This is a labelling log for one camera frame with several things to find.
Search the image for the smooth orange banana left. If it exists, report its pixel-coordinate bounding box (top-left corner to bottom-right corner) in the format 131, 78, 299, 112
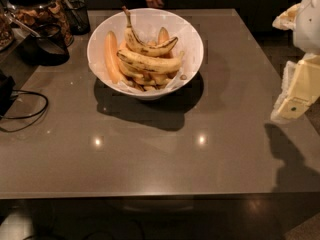
104, 31, 123, 84

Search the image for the orange banana tip back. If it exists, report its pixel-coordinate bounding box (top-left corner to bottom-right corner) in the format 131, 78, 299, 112
158, 27, 169, 44

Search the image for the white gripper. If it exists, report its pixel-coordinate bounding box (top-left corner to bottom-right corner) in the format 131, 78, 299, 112
271, 0, 320, 124

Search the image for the black bowl with spoon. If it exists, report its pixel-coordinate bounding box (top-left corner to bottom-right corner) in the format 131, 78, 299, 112
18, 24, 69, 66

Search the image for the glass jar with lid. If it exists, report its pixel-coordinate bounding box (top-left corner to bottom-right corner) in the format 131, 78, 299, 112
7, 0, 73, 46

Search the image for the black mesh cup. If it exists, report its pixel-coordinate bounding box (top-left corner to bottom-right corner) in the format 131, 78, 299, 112
65, 1, 90, 35

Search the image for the lower bananas pile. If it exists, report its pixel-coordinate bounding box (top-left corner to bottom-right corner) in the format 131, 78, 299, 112
118, 62, 177, 91

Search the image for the white bowl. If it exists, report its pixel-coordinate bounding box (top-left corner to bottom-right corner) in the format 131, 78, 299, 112
87, 8, 204, 100

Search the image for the spotted yellow banana front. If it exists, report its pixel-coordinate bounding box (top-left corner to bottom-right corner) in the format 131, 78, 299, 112
116, 50, 184, 74

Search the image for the spotted yellow banana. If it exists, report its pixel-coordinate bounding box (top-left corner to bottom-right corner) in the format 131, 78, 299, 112
116, 50, 184, 74
122, 6, 178, 57

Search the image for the spotted yellow banana upper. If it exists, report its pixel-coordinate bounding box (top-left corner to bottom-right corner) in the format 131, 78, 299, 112
122, 6, 178, 57

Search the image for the black device left edge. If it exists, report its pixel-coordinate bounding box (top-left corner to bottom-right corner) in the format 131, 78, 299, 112
0, 71, 15, 116

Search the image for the black cable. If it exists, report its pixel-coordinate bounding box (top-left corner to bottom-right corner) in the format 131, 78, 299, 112
0, 89, 50, 133

